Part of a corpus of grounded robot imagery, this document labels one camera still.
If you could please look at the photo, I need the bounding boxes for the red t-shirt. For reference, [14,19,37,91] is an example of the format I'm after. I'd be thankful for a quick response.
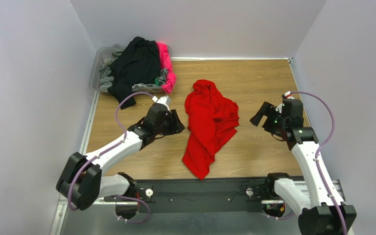
[182,79,239,180]

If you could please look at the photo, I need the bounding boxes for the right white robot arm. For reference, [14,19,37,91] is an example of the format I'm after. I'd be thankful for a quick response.
[250,99,357,235]

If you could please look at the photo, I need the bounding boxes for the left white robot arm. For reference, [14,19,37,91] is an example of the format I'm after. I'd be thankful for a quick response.
[56,102,185,211]

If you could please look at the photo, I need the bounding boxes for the pink t-shirt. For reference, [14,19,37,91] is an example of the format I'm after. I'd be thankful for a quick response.
[156,42,176,94]

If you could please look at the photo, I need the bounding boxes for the black t-shirt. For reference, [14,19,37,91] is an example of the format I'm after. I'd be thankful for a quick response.
[107,37,161,109]

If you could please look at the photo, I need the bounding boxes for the clear plastic bin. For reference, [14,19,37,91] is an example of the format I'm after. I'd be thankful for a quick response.
[89,45,172,95]

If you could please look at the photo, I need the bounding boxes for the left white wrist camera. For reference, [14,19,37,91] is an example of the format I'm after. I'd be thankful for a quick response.
[151,95,171,111]

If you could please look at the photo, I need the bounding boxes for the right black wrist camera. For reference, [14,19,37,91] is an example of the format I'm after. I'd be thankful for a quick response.
[281,98,304,119]

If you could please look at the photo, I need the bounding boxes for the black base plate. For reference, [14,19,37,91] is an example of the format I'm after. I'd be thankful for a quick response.
[103,177,306,214]

